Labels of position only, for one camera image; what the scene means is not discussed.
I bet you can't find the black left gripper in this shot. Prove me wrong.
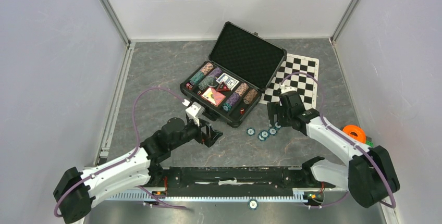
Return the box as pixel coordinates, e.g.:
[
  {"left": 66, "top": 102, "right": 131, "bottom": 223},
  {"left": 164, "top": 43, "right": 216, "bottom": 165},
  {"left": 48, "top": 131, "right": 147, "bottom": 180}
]
[{"left": 169, "top": 116, "right": 223, "bottom": 151}]

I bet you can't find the brown poker chip stack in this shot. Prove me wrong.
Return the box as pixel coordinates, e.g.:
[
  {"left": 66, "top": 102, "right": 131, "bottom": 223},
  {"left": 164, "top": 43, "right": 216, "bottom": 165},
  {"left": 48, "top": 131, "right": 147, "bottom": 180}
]
[{"left": 243, "top": 89, "right": 258, "bottom": 105}]

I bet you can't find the black poker case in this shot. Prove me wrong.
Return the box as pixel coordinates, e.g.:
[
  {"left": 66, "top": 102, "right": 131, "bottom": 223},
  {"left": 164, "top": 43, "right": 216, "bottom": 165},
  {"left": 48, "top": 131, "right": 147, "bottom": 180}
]
[{"left": 179, "top": 22, "right": 287, "bottom": 128}]

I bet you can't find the orange blue poker chip stack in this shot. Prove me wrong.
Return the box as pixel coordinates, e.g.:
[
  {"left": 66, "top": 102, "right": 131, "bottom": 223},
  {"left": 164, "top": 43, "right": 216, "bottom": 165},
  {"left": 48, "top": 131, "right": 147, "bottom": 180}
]
[{"left": 235, "top": 82, "right": 249, "bottom": 97}]

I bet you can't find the green yellow blue chip stack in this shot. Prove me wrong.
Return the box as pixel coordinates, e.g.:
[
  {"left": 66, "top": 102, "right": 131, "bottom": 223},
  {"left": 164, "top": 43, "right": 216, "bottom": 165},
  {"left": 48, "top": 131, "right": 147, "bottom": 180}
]
[{"left": 198, "top": 76, "right": 213, "bottom": 90}]

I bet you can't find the teal poker chip stack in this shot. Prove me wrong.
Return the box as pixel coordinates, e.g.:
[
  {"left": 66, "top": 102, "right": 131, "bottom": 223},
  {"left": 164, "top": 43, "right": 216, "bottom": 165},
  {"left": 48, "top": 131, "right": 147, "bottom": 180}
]
[{"left": 189, "top": 71, "right": 205, "bottom": 85}]

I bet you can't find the purple poker chip stack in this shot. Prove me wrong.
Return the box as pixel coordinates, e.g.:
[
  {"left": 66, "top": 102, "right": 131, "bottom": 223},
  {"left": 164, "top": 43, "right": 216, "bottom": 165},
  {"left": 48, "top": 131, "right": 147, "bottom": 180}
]
[{"left": 207, "top": 67, "right": 223, "bottom": 79}]

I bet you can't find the pink poker chip stack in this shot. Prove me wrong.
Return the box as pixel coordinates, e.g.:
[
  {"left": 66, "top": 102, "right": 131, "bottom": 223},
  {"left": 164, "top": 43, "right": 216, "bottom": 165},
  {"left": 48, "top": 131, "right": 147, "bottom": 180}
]
[{"left": 200, "top": 63, "right": 214, "bottom": 76}]

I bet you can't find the black red all-in triangle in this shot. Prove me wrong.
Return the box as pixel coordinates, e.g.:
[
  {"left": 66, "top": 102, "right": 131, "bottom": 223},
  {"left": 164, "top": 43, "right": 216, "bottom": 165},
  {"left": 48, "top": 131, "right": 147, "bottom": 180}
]
[{"left": 216, "top": 82, "right": 231, "bottom": 92}]

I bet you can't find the clear dealer button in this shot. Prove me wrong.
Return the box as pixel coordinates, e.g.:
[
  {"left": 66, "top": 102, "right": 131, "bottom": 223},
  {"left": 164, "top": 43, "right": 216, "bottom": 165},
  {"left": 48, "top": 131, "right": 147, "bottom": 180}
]
[{"left": 207, "top": 78, "right": 218, "bottom": 88}]

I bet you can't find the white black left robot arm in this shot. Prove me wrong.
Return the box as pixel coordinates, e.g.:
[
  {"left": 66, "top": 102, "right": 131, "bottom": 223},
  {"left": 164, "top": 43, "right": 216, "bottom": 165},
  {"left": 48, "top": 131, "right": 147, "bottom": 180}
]
[{"left": 53, "top": 118, "right": 223, "bottom": 223}]

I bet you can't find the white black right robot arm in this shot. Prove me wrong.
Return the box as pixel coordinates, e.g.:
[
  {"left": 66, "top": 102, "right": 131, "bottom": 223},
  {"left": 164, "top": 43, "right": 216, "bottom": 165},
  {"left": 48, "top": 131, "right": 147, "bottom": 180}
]
[{"left": 267, "top": 91, "right": 400, "bottom": 208}]

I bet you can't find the black white chessboard mat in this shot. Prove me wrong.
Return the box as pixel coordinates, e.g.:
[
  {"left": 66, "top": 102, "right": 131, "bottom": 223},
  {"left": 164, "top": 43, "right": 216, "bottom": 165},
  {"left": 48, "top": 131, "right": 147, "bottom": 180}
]
[{"left": 259, "top": 54, "right": 319, "bottom": 109}]

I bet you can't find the red playing card deck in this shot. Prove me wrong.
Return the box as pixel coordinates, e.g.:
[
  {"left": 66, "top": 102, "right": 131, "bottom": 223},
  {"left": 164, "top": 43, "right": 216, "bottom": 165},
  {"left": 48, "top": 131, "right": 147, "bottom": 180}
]
[{"left": 201, "top": 88, "right": 226, "bottom": 107}]

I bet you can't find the blue playing card deck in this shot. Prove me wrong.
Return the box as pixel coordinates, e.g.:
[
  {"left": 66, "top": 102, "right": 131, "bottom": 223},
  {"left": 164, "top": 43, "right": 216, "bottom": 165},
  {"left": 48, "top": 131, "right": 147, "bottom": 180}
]
[{"left": 216, "top": 73, "right": 239, "bottom": 90}]

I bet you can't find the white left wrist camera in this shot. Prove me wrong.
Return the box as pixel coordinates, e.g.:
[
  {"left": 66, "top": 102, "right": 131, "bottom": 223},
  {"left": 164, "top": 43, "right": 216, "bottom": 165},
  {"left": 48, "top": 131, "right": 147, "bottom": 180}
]
[{"left": 182, "top": 99, "right": 204, "bottom": 127}]

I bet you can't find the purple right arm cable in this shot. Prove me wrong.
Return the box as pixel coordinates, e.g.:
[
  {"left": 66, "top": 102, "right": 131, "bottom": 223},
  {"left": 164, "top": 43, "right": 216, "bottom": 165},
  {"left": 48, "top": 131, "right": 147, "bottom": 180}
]
[{"left": 280, "top": 72, "right": 397, "bottom": 209}]

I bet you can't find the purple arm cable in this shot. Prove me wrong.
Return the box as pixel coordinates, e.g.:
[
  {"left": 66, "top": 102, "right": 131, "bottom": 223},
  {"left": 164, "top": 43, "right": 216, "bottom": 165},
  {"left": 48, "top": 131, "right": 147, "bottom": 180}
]
[
  {"left": 54, "top": 87, "right": 191, "bottom": 218},
  {"left": 280, "top": 72, "right": 397, "bottom": 209}
]

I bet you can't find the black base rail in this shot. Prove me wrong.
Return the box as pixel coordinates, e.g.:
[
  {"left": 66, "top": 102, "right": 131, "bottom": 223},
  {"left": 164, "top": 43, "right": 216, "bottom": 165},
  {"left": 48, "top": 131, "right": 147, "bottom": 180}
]
[{"left": 143, "top": 167, "right": 335, "bottom": 197}]

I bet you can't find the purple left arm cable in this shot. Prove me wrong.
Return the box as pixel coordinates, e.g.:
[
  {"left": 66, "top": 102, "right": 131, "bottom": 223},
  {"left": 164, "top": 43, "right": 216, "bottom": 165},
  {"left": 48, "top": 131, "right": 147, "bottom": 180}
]
[{"left": 54, "top": 87, "right": 191, "bottom": 218}]

